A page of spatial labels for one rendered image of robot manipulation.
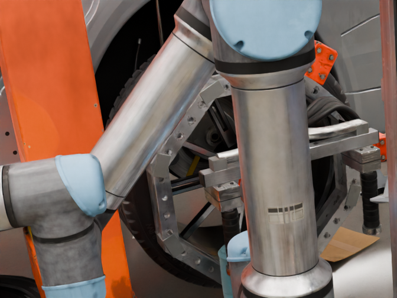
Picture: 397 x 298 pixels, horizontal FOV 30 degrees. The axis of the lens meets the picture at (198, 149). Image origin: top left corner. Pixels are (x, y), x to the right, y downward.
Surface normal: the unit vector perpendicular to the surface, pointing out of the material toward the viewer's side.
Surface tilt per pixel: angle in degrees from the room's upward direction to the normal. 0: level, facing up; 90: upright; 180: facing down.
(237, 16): 83
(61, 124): 90
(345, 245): 2
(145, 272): 0
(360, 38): 90
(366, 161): 90
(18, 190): 62
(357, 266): 0
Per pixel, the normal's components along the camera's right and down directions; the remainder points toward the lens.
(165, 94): 0.05, 0.26
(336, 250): -0.14, -0.95
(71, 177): 0.06, -0.33
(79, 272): 0.46, 0.23
